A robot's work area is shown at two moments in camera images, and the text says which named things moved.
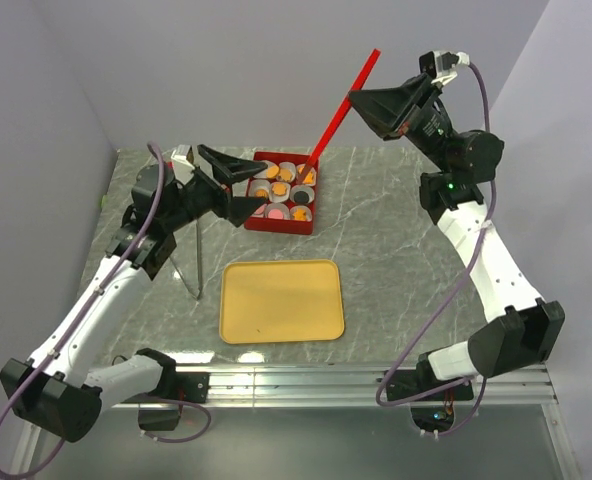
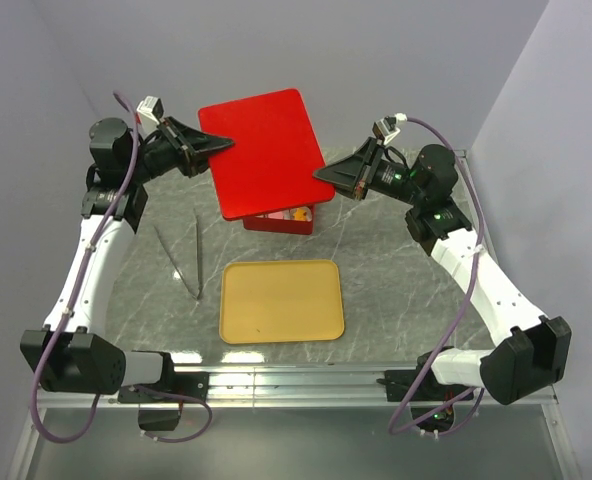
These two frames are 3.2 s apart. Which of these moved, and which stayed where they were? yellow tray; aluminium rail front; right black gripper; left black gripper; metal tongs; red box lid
Moved: red box lid; right black gripper; left black gripper
Stayed: aluminium rail front; metal tongs; yellow tray
